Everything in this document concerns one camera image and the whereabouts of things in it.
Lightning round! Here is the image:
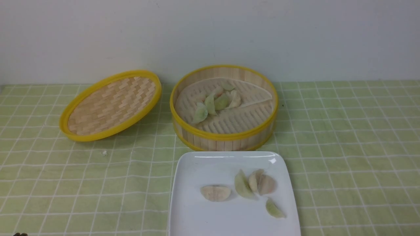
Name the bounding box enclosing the green checkered tablecloth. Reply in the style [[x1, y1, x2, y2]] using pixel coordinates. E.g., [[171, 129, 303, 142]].
[[0, 81, 420, 236]]

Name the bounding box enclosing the white dumpling on plate left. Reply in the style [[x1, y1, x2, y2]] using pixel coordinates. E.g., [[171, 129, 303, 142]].
[[200, 185, 231, 202]]

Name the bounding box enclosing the cream dumpling on plate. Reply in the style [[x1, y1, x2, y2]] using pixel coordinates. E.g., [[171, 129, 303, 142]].
[[248, 169, 264, 192]]

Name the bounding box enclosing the pinkish dumpling on plate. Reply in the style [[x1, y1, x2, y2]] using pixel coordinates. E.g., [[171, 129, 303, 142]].
[[258, 174, 277, 196]]

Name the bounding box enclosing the white square plate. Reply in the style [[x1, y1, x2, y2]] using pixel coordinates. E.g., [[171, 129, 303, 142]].
[[168, 151, 301, 236]]

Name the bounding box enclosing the green dumpling steamer centre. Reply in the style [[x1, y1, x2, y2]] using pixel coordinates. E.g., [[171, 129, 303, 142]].
[[214, 93, 230, 111]]

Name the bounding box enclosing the pale green dumpling in steamer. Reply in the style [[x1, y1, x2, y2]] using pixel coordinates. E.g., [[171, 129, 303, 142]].
[[192, 102, 208, 124]]

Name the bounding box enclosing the green dumpling on plate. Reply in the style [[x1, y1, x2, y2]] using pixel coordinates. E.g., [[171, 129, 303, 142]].
[[265, 198, 285, 219], [234, 169, 255, 200]]

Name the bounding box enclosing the bamboo steamer basket yellow rim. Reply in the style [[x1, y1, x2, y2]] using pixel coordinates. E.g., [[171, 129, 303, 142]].
[[170, 65, 279, 151]]

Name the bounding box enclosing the small green dumpling steamer back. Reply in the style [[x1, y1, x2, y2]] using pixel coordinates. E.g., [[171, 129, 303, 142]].
[[221, 82, 235, 91]]

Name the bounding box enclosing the green dumpling on plate centre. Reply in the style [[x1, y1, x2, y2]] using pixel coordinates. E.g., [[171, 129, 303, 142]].
[[234, 169, 255, 200]]

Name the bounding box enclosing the woven bamboo steamer lid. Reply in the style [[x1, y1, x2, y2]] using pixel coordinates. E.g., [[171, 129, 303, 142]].
[[59, 70, 162, 142]]

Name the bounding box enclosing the pinkish dumpling in steamer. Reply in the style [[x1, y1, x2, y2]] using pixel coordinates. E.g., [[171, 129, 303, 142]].
[[209, 86, 224, 99]]

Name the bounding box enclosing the white dumpling in steamer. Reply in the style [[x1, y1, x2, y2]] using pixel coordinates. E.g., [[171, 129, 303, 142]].
[[227, 89, 242, 108]]

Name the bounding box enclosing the green dumpling on plate right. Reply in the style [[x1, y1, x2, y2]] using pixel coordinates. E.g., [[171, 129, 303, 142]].
[[265, 198, 285, 219]]

